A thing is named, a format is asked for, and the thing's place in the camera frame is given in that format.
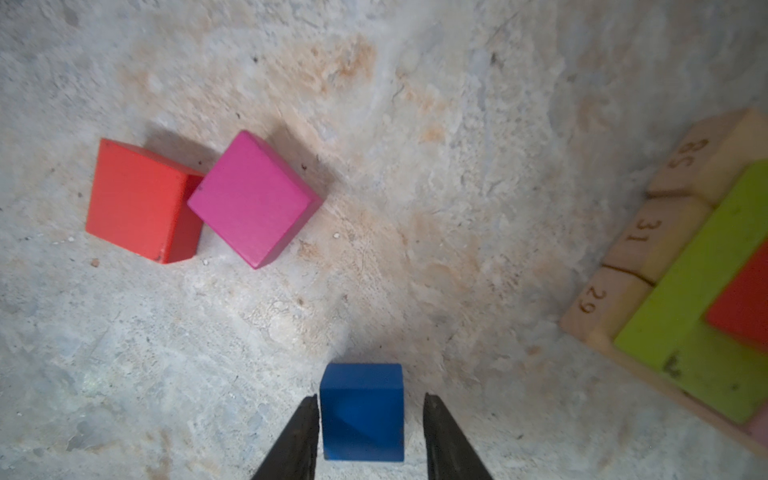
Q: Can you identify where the natural wood block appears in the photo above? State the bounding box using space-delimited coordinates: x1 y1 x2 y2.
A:
646 108 767 206
602 196 713 284
559 267 767 458

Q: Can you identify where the red wood cube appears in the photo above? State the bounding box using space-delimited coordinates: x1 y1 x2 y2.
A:
85 138 204 264

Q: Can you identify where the pink wood block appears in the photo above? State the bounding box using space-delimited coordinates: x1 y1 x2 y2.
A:
746 403 768 448

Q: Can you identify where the red arch wood block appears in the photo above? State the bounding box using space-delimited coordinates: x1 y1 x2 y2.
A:
705 241 767 353

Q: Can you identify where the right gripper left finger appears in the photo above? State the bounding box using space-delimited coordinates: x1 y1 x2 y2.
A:
251 395 320 480

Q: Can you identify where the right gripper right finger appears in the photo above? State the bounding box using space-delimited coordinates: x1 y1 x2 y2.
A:
422 393 492 480

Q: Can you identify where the magenta wood cube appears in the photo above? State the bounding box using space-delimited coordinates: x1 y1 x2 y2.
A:
187 130 323 269

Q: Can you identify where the lime green wood block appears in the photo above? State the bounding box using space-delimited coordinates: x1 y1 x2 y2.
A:
613 161 767 424

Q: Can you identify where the blue wood cube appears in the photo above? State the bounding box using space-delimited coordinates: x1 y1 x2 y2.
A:
320 363 405 462

